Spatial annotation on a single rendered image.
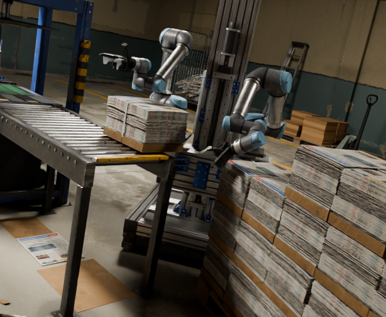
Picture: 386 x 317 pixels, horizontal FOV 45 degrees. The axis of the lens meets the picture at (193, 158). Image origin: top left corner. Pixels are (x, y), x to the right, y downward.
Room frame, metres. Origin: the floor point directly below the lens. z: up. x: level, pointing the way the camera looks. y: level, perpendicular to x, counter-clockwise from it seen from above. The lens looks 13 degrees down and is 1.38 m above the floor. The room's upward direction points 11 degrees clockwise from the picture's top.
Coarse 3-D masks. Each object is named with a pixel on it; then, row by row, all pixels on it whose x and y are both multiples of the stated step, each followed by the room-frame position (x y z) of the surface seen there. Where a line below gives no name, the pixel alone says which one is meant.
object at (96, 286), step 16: (48, 272) 2.39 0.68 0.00; (64, 272) 2.43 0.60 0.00; (80, 272) 2.46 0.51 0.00; (96, 272) 2.50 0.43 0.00; (80, 288) 2.30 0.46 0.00; (96, 288) 2.33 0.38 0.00; (112, 288) 2.36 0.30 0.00; (128, 288) 2.39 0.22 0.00; (80, 304) 2.15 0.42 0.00; (96, 304) 2.17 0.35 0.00
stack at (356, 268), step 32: (224, 192) 2.40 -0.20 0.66; (256, 192) 2.15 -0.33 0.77; (224, 224) 2.33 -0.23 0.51; (288, 224) 1.90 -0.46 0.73; (320, 224) 1.73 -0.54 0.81; (224, 256) 2.29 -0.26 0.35; (256, 256) 2.03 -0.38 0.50; (320, 256) 1.70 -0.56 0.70; (352, 256) 1.56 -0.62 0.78; (224, 288) 2.23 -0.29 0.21; (256, 288) 1.98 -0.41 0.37; (288, 288) 1.79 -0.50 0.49; (320, 288) 1.65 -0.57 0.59; (352, 288) 1.52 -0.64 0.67
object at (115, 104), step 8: (112, 96) 2.59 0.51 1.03; (120, 96) 2.64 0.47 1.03; (112, 104) 2.57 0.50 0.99; (120, 104) 2.51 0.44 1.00; (112, 112) 2.56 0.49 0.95; (120, 112) 2.52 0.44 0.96; (112, 120) 2.56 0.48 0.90; (120, 120) 2.50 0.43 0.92; (112, 128) 2.55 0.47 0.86; (120, 128) 2.50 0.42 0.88
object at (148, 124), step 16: (144, 112) 2.36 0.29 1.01; (160, 112) 2.40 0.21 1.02; (176, 112) 2.49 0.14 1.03; (128, 128) 2.45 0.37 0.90; (144, 128) 2.35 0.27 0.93; (160, 128) 2.41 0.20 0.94; (176, 128) 2.48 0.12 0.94; (144, 144) 2.35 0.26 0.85; (160, 144) 2.43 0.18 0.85; (176, 144) 2.51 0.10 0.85
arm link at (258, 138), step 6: (252, 132) 2.28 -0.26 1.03; (258, 132) 2.24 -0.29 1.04; (240, 138) 2.29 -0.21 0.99; (246, 138) 2.26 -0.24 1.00; (252, 138) 2.23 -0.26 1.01; (258, 138) 2.22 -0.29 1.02; (264, 138) 2.26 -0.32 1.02; (240, 144) 2.27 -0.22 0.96; (246, 144) 2.25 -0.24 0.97; (252, 144) 2.23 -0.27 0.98; (258, 144) 2.22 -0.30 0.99; (264, 144) 2.24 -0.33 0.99; (246, 150) 2.27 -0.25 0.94
